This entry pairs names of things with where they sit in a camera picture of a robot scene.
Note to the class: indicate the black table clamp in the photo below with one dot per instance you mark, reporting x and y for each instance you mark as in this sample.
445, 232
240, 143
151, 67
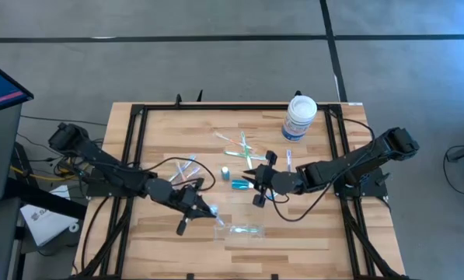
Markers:
199, 96
190, 277
298, 93
178, 99
274, 277

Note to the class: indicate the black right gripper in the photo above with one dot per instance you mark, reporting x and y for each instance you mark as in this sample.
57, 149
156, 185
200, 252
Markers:
264, 179

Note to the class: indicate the clear acrylic organizer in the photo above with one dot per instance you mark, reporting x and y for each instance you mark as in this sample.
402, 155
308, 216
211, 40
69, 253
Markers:
225, 235

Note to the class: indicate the teal toothpaste tube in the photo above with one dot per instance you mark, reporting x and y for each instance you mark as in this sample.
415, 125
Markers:
238, 185

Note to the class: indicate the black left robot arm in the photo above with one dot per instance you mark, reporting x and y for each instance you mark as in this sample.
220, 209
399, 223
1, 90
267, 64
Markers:
99, 159

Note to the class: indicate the black aluminium table frame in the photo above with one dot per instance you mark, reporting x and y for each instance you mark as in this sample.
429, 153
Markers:
235, 106

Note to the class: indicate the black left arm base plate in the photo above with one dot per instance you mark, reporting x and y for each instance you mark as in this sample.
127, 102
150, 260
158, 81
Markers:
99, 190

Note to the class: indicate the teal mouthwash bottle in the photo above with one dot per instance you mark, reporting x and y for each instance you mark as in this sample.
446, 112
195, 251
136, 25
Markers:
225, 174

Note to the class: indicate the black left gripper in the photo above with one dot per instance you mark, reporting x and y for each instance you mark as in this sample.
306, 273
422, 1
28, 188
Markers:
187, 198

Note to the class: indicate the black stand beam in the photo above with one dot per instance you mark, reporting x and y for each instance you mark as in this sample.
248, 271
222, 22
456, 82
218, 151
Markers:
41, 198

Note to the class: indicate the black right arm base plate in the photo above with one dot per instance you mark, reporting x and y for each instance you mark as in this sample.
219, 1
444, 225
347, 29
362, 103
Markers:
375, 190

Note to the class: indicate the white paper booklet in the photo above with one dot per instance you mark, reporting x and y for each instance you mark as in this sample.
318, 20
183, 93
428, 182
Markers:
45, 225

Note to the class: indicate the white wipes canister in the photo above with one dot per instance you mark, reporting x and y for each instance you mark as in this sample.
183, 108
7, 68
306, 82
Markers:
299, 116

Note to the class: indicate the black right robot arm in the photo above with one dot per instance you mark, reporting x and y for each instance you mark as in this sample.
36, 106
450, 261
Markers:
332, 171

